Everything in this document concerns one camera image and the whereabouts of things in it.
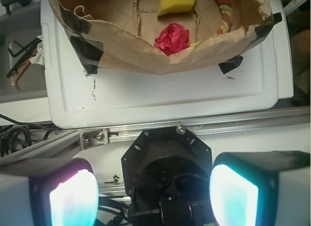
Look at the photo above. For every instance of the brown paper bag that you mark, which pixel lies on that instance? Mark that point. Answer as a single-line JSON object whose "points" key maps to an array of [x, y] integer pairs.
{"points": [[120, 35]]}

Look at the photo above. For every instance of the crumpled white paper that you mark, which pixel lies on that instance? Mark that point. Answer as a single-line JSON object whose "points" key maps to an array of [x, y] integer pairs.
{"points": [[38, 58]]}

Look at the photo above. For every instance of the braided multicolour rope toy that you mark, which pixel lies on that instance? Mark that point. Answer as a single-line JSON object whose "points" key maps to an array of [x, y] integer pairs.
{"points": [[212, 18]]}

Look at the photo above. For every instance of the red crumpled paper ball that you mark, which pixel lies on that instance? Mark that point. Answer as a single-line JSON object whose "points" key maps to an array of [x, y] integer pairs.
{"points": [[173, 39]]}

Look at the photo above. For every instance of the orange handled tool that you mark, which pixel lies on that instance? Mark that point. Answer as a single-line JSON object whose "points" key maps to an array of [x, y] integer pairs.
{"points": [[24, 68]]}

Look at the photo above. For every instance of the aluminium extrusion rail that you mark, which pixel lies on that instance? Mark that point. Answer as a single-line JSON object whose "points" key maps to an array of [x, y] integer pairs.
{"points": [[63, 142]]}

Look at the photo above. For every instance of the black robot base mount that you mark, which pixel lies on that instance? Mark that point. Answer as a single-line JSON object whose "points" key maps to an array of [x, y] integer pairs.
{"points": [[168, 183]]}

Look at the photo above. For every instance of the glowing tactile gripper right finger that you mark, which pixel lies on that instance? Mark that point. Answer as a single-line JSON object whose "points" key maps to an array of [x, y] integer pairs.
{"points": [[261, 188]]}

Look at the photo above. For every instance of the yellow sponge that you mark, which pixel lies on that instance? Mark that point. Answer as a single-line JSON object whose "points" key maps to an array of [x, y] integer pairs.
{"points": [[174, 6]]}

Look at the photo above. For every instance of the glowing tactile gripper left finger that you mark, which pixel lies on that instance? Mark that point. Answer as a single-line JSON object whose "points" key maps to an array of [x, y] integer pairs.
{"points": [[48, 192]]}

